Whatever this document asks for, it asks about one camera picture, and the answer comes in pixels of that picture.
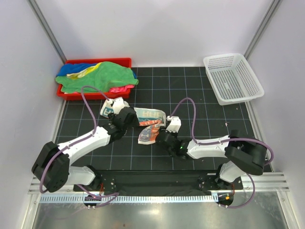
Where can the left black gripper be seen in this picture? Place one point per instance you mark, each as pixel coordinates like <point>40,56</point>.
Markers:
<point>134,123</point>

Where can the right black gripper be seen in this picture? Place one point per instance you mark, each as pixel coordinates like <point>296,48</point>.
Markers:
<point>163,128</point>

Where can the printed rabbit towel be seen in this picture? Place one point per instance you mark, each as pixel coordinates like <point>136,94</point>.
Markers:
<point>152,120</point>

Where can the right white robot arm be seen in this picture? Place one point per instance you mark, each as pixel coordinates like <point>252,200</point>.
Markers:
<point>245,155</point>

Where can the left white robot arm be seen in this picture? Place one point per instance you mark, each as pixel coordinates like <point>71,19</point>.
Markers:
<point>54,165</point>

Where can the black grid mat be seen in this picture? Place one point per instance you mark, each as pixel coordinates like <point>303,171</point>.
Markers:
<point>185,91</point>

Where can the green towel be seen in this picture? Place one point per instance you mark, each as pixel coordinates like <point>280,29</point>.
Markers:
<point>105,77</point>

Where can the red plastic bin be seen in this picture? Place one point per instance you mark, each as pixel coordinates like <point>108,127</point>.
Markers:
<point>125,62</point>

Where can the yellow white towel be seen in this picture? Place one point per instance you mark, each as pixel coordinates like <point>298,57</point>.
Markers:
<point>82,73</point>

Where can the blue towel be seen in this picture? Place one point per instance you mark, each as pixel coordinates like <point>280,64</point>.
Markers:
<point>73,68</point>

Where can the white perforated basket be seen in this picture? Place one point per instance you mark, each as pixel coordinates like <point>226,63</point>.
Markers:
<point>232,78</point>

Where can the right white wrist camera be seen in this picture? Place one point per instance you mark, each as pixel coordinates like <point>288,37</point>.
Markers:
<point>174,124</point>

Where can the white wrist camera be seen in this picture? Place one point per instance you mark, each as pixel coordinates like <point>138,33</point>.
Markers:
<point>174,124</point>
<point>115,105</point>

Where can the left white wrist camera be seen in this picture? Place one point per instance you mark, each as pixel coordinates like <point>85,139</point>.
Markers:
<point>115,105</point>

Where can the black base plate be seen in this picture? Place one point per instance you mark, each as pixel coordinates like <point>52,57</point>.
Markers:
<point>167,183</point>

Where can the slotted cable duct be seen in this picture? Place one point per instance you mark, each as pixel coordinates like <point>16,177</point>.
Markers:
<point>86,199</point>

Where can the aluminium frame rail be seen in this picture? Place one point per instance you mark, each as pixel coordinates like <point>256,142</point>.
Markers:
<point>269,181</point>

